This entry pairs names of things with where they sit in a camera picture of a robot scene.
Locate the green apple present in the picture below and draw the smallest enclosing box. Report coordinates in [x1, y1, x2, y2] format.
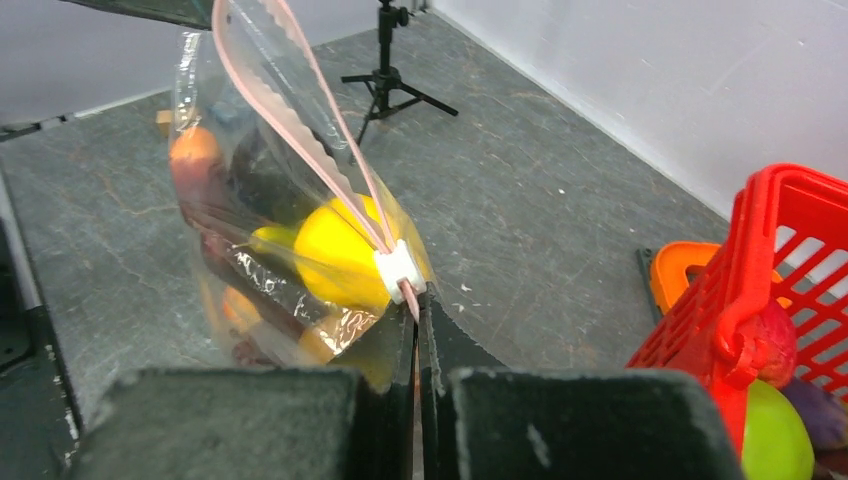
[741, 380, 815, 480]

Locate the orange plastic handle piece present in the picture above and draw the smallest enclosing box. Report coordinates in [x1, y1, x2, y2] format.
[649, 241, 793, 319]

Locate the orange fruit with leaf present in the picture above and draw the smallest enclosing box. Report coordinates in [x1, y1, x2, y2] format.
[169, 126, 226, 205]

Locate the clear zip top bag pink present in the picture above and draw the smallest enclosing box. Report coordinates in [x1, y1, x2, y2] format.
[169, 1, 434, 368]

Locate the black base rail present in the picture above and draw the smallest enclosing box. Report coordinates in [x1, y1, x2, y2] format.
[1, 181, 80, 479]

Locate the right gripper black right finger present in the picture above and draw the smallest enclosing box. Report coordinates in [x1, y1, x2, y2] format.
[418, 291, 743, 479]

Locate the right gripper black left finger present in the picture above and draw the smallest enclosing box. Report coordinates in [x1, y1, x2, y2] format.
[66, 307, 416, 479]

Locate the red plastic basket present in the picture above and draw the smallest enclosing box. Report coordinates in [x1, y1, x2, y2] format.
[630, 163, 847, 446]

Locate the purple eggplant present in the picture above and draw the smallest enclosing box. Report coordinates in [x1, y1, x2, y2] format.
[780, 377, 847, 450]

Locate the small wooden block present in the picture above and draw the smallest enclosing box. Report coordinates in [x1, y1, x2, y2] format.
[155, 110, 173, 138]

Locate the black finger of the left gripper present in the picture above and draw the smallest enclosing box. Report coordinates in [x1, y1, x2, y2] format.
[65, 0, 214, 30]

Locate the yellow bell pepper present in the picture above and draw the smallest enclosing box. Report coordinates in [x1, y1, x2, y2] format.
[248, 198, 391, 312]

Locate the black tripod stand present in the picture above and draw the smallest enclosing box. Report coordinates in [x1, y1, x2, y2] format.
[340, 0, 459, 145]

